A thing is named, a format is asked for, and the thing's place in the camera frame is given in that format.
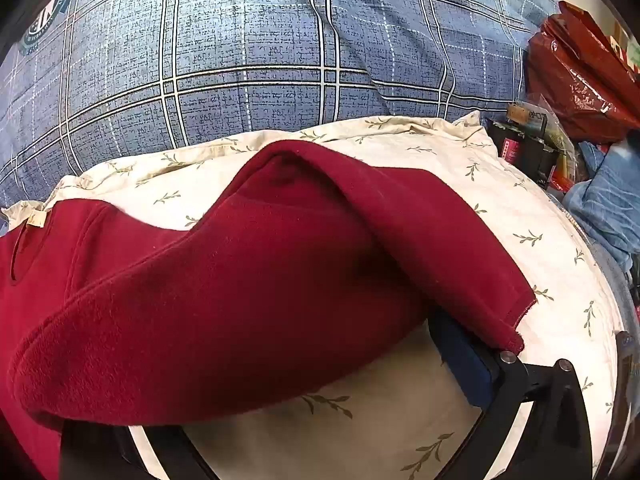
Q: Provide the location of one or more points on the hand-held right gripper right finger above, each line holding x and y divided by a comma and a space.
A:
470, 370

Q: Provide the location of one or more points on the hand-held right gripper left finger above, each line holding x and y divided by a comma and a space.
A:
165, 452

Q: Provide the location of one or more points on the red knit sweater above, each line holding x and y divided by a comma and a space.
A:
225, 285

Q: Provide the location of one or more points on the cream leaf-print bed sheet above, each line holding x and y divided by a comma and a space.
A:
525, 200

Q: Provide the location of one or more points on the black box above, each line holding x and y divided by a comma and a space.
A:
530, 160

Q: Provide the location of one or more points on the light blue denim garment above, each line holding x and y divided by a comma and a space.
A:
610, 195

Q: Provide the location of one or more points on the printed packet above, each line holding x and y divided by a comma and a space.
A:
527, 115

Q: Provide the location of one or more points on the red plastic bag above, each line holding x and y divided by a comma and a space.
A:
575, 85

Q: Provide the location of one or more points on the blue plaid quilt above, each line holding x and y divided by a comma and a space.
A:
225, 35

